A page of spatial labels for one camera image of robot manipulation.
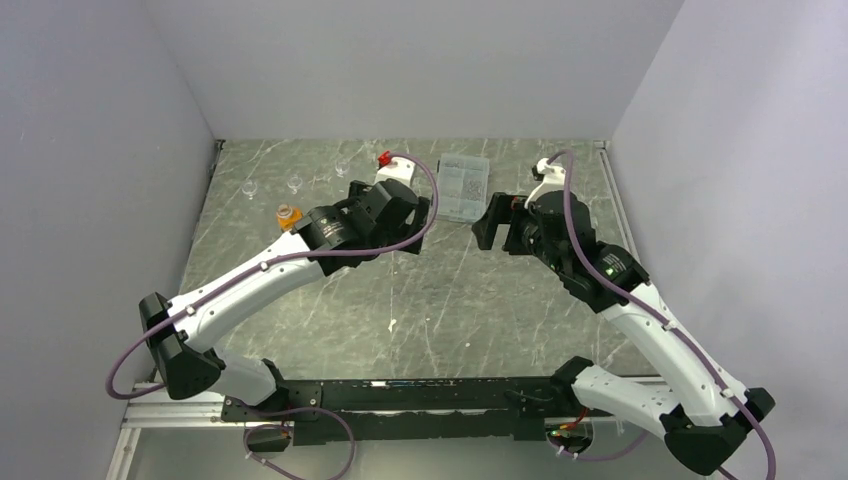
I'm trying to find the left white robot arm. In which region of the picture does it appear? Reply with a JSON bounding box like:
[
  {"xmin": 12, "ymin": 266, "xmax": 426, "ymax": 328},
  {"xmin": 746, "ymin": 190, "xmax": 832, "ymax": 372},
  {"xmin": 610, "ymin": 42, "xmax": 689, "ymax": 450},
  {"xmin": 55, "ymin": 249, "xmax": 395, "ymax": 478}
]
[{"xmin": 139, "ymin": 179, "xmax": 430, "ymax": 420}]

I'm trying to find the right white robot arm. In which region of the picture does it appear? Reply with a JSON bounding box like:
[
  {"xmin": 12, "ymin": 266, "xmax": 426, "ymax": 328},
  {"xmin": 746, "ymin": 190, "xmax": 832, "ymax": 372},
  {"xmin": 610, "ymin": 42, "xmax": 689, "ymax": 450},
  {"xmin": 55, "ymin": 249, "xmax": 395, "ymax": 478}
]
[{"xmin": 472, "ymin": 190, "xmax": 775, "ymax": 476}]

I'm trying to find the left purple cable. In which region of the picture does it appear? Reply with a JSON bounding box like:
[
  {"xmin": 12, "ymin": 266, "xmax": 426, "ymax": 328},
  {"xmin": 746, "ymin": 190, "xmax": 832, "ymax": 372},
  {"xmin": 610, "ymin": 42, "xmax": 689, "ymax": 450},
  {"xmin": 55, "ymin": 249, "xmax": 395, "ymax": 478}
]
[{"xmin": 105, "ymin": 152, "xmax": 441, "ymax": 401}]

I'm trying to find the clear plastic screw box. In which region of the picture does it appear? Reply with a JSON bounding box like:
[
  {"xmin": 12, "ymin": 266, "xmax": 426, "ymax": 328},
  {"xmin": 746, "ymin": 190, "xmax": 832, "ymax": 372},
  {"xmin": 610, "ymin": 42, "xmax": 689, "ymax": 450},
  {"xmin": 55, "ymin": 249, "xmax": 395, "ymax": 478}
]
[{"xmin": 437, "ymin": 153, "xmax": 490, "ymax": 223}]

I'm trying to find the clear small cup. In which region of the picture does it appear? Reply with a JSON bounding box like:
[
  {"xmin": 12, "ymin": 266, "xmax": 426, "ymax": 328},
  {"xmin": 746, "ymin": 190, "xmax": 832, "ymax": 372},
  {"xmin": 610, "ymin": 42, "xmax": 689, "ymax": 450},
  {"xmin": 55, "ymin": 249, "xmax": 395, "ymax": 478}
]
[
  {"xmin": 241, "ymin": 180, "xmax": 258, "ymax": 200},
  {"xmin": 334, "ymin": 157, "xmax": 351, "ymax": 178}
]

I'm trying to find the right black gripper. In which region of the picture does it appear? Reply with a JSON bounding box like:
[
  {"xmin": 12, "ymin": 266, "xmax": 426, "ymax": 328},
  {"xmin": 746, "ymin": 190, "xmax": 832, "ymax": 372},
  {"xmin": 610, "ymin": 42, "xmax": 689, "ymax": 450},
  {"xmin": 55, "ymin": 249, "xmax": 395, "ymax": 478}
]
[{"xmin": 472, "ymin": 191, "xmax": 568, "ymax": 275}]

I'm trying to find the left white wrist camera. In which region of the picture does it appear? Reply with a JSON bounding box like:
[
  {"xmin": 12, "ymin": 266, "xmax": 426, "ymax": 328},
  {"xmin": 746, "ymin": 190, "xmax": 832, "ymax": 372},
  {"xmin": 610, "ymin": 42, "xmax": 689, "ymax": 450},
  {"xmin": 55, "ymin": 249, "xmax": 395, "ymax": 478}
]
[{"xmin": 375, "ymin": 151, "xmax": 416, "ymax": 187}]

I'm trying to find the orange juice bottle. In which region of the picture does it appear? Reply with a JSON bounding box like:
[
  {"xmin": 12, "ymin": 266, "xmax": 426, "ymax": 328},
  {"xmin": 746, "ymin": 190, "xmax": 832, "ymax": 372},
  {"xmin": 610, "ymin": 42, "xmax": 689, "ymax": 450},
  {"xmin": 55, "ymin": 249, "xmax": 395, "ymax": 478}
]
[{"xmin": 275, "ymin": 204, "xmax": 303, "ymax": 232}]

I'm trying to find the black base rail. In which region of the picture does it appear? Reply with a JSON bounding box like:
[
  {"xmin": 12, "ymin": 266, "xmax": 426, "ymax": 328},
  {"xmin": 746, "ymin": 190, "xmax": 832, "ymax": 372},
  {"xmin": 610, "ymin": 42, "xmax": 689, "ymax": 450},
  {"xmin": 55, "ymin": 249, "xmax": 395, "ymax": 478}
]
[{"xmin": 221, "ymin": 376, "xmax": 595, "ymax": 446}]

